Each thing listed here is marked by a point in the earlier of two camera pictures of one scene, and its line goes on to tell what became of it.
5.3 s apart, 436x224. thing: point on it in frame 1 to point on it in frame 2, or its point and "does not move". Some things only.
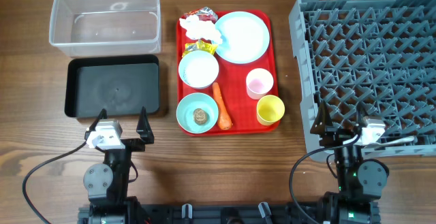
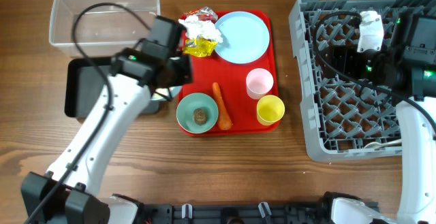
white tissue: x=197 y=28 does not move
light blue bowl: x=198 y=69 to x=174 y=91
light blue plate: x=245 y=37 does not move
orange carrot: x=224 y=119 does not move
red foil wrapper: x=204 y=13 does not move
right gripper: x=335 y=137 to x=347 y=54
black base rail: x=347 y=211 does not move
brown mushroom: x=199 y=116 does not move
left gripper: x=138 y=144 to x=186 y=75
